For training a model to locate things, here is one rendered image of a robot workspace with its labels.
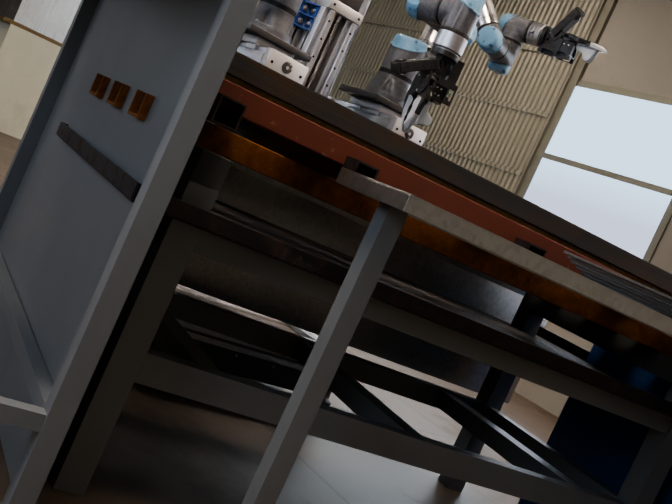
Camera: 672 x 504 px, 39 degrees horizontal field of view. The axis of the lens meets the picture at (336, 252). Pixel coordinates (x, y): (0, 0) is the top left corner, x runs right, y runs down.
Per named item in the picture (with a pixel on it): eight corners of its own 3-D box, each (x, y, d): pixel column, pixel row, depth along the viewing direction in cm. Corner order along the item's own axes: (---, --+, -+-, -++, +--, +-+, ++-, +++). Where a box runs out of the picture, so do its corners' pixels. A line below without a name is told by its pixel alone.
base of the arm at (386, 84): (354, 89, 311) (367, 61, 310) (386, 107, 320) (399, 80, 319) (380, 96, 299) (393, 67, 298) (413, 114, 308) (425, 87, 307)
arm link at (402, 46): (373, 63, 306) (391, 24, 305) (390, 75, 318) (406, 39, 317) (404, 74, 301) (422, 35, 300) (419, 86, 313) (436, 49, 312)
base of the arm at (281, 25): (234, 22, 281) (247, -9, 281) (273, 44, 290) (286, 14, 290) (257, 27, 269) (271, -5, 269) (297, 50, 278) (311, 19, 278)
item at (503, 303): (508, 404, 312) (553, 308, 310) (155, 275, 250) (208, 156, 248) (501, 399, 315) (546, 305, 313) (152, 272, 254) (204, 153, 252)
